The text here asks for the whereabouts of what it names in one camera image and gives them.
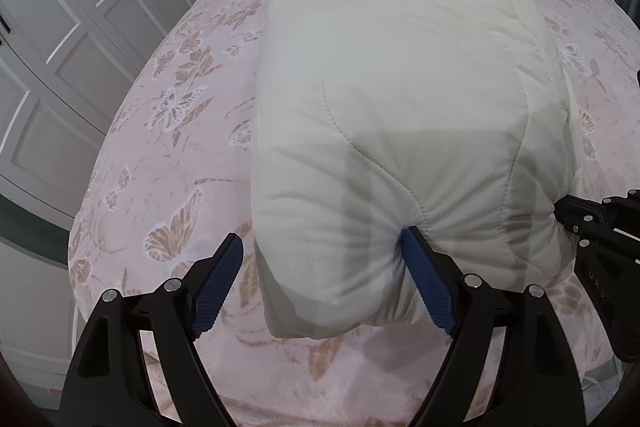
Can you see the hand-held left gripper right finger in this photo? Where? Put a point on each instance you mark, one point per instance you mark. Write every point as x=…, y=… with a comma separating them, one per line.
x=427, y=287

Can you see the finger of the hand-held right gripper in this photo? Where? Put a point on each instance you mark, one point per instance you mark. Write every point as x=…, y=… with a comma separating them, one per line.
x=575, y=212

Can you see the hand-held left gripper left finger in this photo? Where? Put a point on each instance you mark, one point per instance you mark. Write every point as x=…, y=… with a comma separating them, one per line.
x=215, y=292

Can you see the cream quilt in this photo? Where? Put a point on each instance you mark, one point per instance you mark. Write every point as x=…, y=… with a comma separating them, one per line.
x=400, y=82

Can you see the pink floral bedspread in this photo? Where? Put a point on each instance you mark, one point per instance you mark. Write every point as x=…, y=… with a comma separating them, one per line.
x=200, y=57

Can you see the white wardrobe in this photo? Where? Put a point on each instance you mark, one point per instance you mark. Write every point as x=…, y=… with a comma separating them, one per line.
x=75, y=7

